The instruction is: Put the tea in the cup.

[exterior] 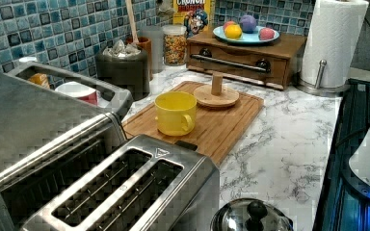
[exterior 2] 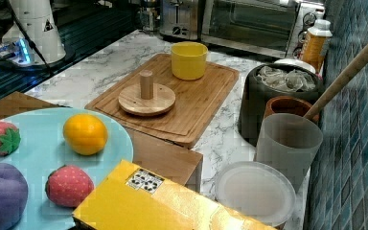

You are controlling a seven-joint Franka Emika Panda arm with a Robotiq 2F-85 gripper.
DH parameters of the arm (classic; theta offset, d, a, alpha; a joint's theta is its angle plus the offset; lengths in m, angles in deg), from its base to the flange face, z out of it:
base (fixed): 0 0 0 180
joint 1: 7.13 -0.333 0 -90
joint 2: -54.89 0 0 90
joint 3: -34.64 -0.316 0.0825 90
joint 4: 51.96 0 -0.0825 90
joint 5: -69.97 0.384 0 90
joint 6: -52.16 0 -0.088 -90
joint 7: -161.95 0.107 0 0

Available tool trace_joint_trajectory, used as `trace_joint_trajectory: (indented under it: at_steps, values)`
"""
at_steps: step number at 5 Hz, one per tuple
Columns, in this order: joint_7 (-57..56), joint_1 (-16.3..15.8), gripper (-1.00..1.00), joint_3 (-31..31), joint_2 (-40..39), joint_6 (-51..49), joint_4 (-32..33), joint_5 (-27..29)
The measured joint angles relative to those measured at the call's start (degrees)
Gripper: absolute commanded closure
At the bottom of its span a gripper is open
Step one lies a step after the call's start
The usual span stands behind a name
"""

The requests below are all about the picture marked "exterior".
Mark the dark grey canister with tea bags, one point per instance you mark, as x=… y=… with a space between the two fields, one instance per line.
x=125 y=66

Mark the frosted plastic cup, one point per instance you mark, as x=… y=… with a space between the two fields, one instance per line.
x=155 y=35

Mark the red and white cup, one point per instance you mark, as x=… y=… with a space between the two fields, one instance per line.
x=78 y=91

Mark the yellow plastic mug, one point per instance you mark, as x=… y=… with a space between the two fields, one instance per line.
x=175 y=113

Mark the bamboo cutting board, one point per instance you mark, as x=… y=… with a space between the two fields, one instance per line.
x=216 y=131

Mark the round wooden lid with knob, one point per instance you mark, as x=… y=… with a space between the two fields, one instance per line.
x=216 y=95

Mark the grey metal tray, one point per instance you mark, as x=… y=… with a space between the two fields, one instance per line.
x=118 y=100

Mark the glass jar of colourful cereal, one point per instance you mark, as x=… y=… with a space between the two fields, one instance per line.
x=174 y=44

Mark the brown utensil holder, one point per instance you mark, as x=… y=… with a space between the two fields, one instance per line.
x=145 y=44

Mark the yellow toy ball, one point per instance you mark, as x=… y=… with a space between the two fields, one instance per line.
x=233 y=31

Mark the light blue plate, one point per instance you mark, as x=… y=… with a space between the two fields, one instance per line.
x=245 y=39

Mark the cereal box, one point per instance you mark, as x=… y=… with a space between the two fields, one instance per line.
x=194 y=15

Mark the wooden drawer box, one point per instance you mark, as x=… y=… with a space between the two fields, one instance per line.
x=271 y=64

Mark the purple toy ball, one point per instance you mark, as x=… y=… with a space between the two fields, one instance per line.
x=248 y=23

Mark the pink toy ball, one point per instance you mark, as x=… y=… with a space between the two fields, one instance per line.
x=266 y=34

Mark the steel pot lid with black knob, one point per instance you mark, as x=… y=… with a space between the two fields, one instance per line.
x=250 y=214

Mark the wooden spoon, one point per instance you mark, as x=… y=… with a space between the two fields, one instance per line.
x=132 y=22

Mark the metal paper towel holder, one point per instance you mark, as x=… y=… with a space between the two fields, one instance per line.
x=317 y=88

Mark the orange object in tray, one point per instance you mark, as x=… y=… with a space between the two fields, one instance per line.
x=40 y=79

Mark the stainless steel toaster oven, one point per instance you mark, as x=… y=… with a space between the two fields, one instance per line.
x=48 y=140

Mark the paper towel roll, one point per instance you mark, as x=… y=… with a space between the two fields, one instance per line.
x=333 y=34

